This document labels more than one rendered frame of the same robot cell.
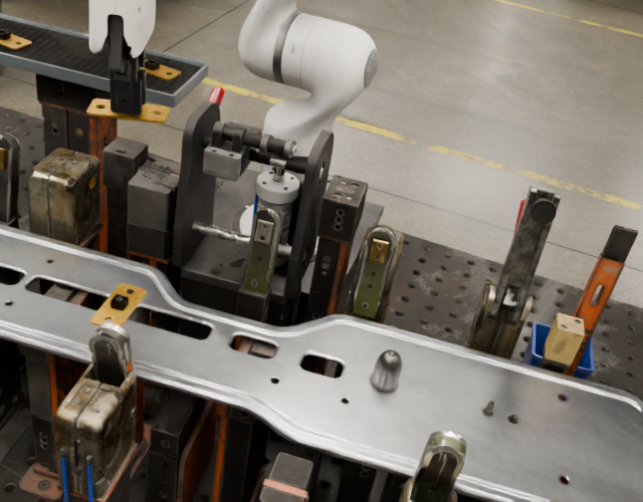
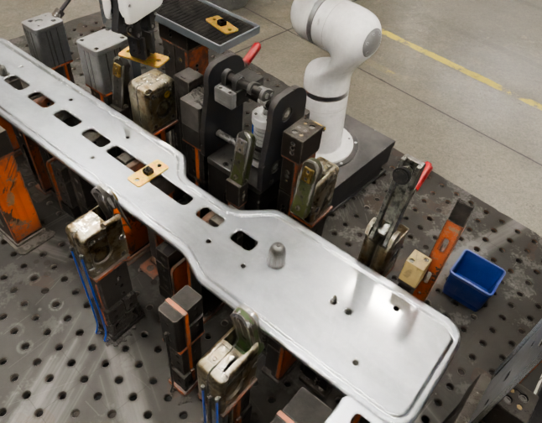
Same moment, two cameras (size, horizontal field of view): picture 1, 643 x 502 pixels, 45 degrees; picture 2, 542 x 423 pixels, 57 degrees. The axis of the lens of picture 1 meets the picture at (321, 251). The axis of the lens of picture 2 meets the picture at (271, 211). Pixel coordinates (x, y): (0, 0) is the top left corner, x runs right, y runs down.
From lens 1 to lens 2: 0.38 m
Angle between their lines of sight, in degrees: 23
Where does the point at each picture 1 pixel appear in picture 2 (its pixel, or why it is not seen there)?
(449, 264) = (438, 191)
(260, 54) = (299, 22)
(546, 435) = (364, 330)
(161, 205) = (196, 116)
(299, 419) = (207, 268)
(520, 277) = (391, 217)
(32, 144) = not seen: hidden behind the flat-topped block
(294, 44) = (320, 18)
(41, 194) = (133, 96)
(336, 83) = (342, 50)
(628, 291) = not seen: outside the picture
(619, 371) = (530, 301)
